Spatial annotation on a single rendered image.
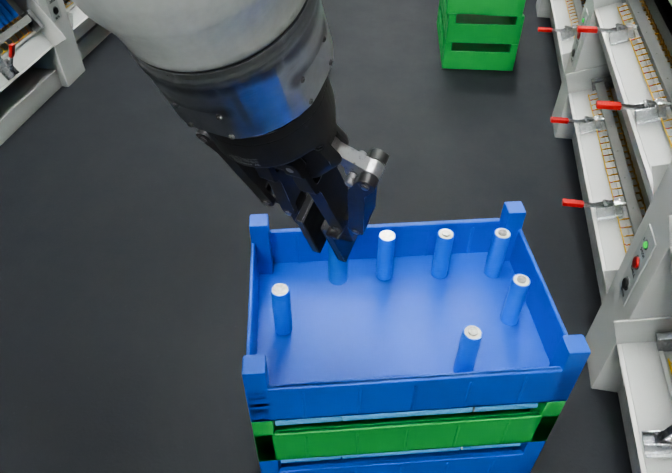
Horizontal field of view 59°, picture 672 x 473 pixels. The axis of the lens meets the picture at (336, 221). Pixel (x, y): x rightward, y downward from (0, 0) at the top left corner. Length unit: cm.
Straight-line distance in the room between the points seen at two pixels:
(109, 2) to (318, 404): 41
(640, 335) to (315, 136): 70
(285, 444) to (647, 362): 53
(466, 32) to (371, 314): 120
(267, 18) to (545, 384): 44
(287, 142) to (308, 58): 6
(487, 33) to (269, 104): 148
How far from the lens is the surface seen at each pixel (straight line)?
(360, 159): 35
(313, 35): 27
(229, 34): 24
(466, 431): 64
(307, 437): 61
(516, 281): 61
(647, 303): 89
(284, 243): 67
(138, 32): 23
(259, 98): 27
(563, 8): 188
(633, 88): 110
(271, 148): 31
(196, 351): 103
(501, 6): 171
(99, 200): 136
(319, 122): 32
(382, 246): 63
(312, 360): 61
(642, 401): 90
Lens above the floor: 83
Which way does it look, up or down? 43 degrees down
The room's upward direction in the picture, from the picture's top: straight up
